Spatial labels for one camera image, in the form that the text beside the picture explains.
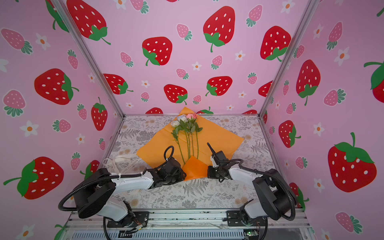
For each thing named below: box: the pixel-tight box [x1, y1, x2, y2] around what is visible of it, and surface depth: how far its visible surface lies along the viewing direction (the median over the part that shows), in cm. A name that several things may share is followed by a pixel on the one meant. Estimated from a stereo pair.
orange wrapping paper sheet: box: [136, 106, 244, 181], surface depth 108 cm
